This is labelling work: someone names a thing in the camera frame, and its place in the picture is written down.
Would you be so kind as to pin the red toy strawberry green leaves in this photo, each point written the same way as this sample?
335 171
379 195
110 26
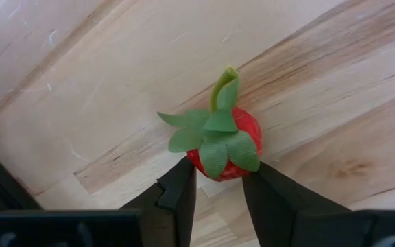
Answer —
228 151

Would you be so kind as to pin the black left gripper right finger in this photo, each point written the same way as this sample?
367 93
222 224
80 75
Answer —
276 202

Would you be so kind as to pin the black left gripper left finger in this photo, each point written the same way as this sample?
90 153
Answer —
173 209

